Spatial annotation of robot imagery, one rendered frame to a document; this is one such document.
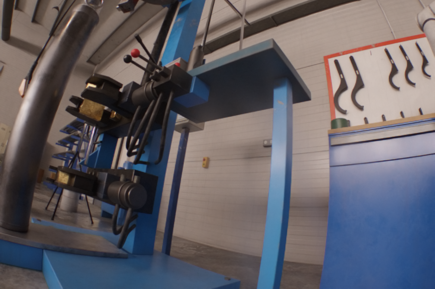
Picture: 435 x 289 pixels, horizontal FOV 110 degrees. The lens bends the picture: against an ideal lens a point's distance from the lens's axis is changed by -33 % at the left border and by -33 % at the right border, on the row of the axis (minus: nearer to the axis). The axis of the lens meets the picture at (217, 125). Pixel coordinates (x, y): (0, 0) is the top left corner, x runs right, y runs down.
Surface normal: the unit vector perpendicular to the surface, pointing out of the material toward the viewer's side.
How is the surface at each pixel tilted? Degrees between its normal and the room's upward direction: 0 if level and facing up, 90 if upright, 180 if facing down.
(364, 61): 90
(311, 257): 90
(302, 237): 90
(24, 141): 90
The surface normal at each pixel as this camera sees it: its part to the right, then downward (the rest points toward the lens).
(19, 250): 0.77, -0.15
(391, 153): -0.62, -0.36
